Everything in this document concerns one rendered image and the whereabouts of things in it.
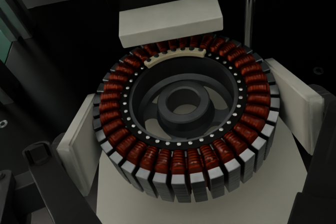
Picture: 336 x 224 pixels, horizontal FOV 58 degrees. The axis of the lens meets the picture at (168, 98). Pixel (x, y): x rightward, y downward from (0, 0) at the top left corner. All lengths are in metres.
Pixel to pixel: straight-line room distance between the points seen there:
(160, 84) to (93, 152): 0.07
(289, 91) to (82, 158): 0.11
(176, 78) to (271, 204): 0.11
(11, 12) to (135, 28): 0.24
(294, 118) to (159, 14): 0.09
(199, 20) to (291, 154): 0.12
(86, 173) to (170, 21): 0.09
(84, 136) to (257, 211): 0.12
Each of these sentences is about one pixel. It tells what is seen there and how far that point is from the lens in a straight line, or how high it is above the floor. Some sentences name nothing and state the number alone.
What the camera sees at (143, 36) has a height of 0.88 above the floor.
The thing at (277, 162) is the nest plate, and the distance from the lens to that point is 0.23.
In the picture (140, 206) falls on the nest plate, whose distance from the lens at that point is 0.23.
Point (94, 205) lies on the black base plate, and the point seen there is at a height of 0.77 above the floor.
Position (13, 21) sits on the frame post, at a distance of 0.40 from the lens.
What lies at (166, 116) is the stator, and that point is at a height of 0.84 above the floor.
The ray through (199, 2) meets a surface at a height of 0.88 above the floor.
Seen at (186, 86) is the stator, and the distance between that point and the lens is 0.19.
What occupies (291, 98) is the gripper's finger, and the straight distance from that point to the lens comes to 0.17.
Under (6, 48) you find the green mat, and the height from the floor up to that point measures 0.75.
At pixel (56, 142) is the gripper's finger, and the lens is 0.18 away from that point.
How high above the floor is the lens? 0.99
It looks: 52 degrees down
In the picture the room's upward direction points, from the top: 15 degrees counter-clockwise
